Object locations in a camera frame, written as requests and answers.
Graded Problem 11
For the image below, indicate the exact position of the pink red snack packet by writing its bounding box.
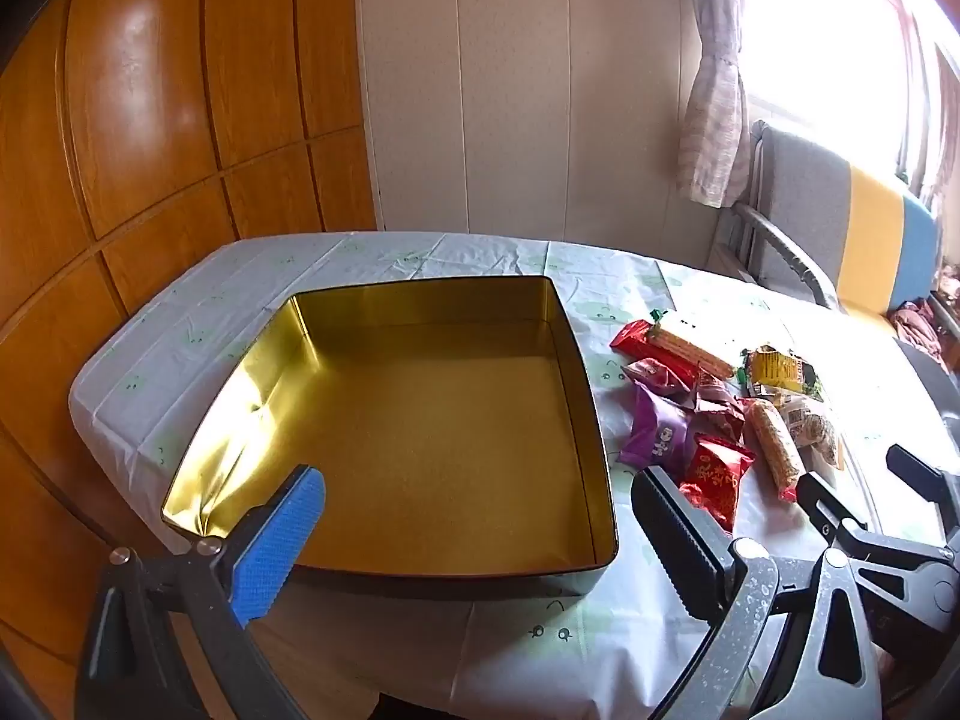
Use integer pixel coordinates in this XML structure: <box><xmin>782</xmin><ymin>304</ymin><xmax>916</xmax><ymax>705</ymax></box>
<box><xmin>622</xmin><ymin>358</ymin><xmax>700</xmax><ymax>400</ymax></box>

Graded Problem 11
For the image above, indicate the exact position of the gold tin box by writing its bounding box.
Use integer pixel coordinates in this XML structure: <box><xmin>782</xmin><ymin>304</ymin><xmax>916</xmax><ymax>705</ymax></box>
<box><xmin>161</xmin><ymin>276</ymin><xmax>620</xmax><ymax>601</ymax></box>

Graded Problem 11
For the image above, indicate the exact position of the wooden wardrobe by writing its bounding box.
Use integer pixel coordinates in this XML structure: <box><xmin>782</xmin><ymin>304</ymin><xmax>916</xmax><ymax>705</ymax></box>
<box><xmin>0</xmin><ymin>0</ymin><xmax>377</xmax><ymax>665</ymax></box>

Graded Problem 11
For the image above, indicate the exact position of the pink cloth pile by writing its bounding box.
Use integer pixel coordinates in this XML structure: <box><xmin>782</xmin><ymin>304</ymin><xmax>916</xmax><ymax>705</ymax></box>
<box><xmin>887</xmin><ymin>261</ymin><xmax>960</xmax><ymax>370</ymax></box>

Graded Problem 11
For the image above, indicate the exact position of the purple snack packet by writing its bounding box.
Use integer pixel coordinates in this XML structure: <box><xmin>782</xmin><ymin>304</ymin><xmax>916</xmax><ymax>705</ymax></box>
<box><xmin>617</xmin><ymin>382</ymin><xmax>697</xmax><ymax>475</ymax></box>

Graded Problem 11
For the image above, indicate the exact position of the grey yellow blue padded chair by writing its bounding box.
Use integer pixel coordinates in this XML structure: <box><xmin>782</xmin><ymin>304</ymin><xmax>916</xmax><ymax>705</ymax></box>
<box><xmin>720</xmin><ymin>118</ymin><xmax>946</xmax><ymax>317</ymax></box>

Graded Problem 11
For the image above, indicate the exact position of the pale patterned curtain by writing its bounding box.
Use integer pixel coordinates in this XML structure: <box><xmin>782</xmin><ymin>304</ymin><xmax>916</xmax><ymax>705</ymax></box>
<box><xmin>921</xmin><ymin>41</ymin><xmax>960</xmax><ymax>222</ymax></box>
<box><xmin>677</xmin><ymin>0</ymin><xmax>751</xmax><ymax>209</ymax></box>

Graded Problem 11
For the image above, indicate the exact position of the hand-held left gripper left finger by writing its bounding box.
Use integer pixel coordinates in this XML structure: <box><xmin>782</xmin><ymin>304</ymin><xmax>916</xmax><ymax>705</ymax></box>
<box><xmin>79</xmin><ymin>465</ymin><xmax>327</xmax><ymax>720</ymax></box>

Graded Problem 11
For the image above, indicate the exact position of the clear nut brittle packet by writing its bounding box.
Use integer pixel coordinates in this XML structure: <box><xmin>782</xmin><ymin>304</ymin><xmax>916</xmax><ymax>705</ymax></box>
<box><xmin>780</xmin><ymin>396</ymin><xmax>845</xmax><ymax>470</ymax></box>

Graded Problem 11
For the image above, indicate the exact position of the window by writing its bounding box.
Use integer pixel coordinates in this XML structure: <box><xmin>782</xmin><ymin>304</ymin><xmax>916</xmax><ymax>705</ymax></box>
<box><xmin>739</xmin><ymin>0</ymin><xmax>960</xmax><ymax>200</ymax></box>

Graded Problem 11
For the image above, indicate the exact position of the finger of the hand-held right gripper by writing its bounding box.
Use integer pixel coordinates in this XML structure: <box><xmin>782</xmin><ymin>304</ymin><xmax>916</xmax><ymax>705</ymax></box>
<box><xmin>796</xmin><ymin>471</ymin><xmax>957</xmax><ymax>578</ymax></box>
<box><xmin>886</xmin><ymin>445</ymin><xmax>960</xmax><ymax>533</ymax></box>

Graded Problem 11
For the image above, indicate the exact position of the red packet with gold print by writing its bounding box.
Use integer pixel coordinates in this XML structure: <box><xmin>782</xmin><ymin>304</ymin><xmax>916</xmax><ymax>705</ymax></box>
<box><xmin>677</xmin><ymin>433</ymin><xmax>756</xmax><ymax>535</ymax></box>

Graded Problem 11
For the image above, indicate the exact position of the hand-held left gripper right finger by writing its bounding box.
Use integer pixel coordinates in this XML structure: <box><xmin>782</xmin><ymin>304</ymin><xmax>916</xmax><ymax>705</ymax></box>
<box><xmin>631</xmin><ymin>465</ymin><xmax>886</xmax><ymax>720</ymax></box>

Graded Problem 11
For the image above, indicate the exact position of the puffed rice bar packet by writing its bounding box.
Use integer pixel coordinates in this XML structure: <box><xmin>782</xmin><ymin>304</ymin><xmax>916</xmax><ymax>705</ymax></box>
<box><xmin>741</xmin><ymin>398</ymin><xmax>805</xmax><ymax>505</ymax></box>

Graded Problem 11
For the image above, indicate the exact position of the yellow black snack packet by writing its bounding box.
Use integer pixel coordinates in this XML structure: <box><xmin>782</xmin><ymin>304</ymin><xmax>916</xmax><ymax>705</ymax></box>
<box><xmin>741</xmin><ymin>346</ymin><xmax>824</xmax><ymax>400</ymax></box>

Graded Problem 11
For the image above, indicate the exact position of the small dark red candy packet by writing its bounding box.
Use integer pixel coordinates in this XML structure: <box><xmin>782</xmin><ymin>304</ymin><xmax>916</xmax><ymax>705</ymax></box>
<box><xmin>692</xmin><ymin>366</ymin><xmax>748</xmax><ymax>442</ymax></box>

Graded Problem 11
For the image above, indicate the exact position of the long red snack packet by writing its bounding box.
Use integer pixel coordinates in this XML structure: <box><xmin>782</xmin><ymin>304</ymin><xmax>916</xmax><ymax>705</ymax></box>
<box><xmin>609</xmin><ymin>320</ymin><xmax>665</xmax><ymax>362</ymax></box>

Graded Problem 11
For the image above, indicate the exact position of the wafer packet with green ends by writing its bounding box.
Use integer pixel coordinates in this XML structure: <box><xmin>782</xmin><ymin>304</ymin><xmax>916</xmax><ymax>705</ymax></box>
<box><xmin>649</xmin><ymin>311</ymin><xmax>742</xmax><ymax>381</ymax></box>

